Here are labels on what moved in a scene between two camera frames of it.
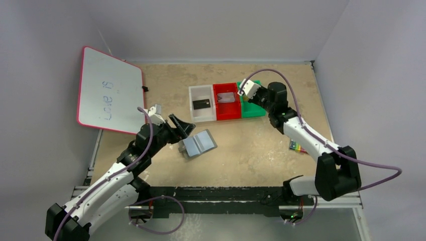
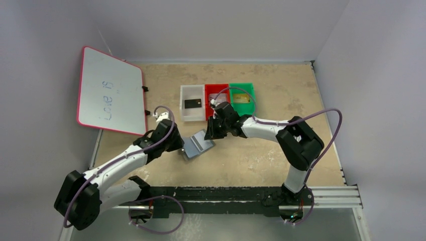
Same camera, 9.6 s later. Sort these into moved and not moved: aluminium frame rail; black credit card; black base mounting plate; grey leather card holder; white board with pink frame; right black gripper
Moved: right black gripper; black credit card
Not moved: grey leather card holder; white board with pink frame; black base mounting plate; aluminium frame rail
